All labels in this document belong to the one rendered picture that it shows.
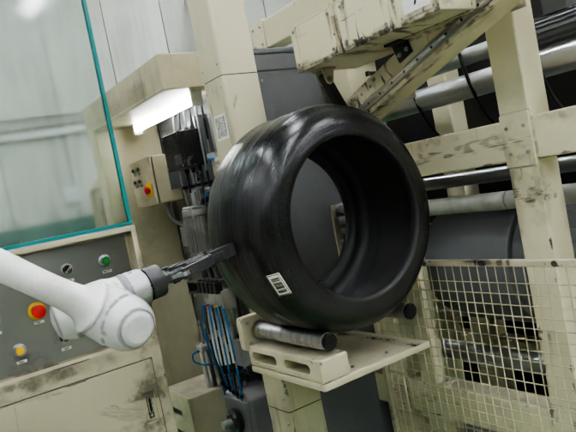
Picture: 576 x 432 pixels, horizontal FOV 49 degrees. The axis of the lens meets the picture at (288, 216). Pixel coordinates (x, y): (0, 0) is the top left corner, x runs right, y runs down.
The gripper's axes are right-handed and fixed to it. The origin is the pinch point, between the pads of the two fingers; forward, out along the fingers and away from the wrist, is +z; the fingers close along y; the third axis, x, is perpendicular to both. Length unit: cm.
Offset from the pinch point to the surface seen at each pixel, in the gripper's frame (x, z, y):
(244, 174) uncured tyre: -16.4, 10.2, -4.8
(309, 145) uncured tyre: -18.3, 25.4, -12.7
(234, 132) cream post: -27.5, 29.5, 27.0
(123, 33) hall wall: -261, 380, 882
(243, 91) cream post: -38, 37, 27
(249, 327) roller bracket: 27.3, 12.4, 24.4
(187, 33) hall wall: -239, 489, 869
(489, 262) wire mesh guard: 26, 63, -24
